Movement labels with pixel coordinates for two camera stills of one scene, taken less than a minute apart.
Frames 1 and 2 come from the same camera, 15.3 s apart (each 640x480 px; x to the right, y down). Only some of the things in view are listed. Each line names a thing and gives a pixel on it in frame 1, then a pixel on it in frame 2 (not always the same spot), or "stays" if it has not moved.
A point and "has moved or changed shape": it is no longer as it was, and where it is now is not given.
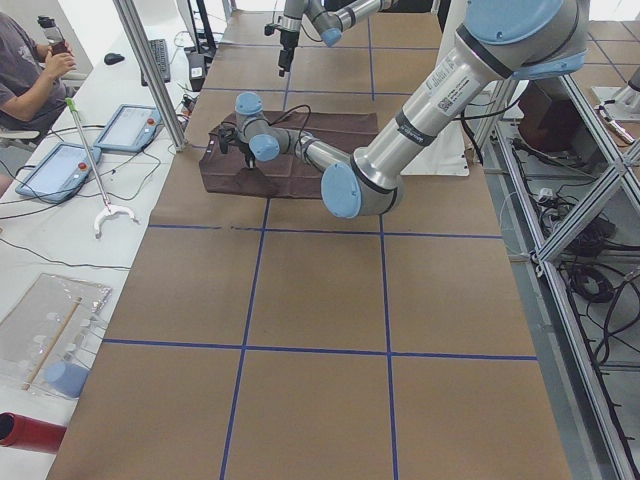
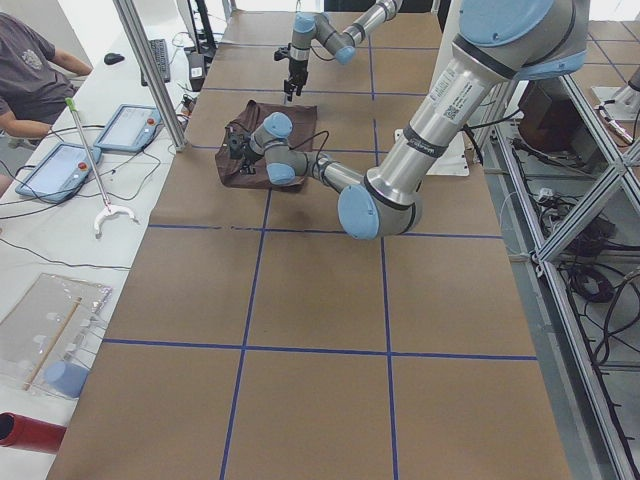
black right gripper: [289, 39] → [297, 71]
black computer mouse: [112, 58] stays
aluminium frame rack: [568, 193] stays
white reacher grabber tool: [108, 209] stays
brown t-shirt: [228, 172] has moved or changed shape
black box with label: [196, 63] stays
